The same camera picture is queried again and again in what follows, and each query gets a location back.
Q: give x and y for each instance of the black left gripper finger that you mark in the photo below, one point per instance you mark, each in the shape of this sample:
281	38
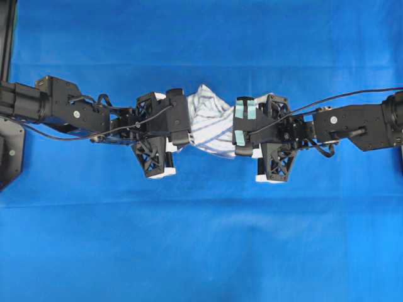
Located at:
159	96
155	156

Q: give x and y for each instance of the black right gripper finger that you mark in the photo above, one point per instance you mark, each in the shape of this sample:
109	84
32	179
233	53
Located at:
263	98
274	162

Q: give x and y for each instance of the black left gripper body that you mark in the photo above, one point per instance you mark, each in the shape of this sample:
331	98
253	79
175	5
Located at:
146	120

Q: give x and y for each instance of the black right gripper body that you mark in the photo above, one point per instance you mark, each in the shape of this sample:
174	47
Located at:
275	124

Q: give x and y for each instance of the white blue-striped towel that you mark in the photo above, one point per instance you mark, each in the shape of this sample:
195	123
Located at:
211	120

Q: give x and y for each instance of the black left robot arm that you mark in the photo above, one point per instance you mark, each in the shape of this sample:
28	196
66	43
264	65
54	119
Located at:
60	105

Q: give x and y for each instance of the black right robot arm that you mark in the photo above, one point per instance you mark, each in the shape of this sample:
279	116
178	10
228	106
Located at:
368	126

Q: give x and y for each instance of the blue table cloth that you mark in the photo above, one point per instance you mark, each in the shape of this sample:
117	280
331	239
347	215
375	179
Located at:
82	223

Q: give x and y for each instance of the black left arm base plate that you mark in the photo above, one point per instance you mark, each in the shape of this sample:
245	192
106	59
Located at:
12	151

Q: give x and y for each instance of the black table frame rail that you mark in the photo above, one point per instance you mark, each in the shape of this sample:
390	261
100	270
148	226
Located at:
7	18

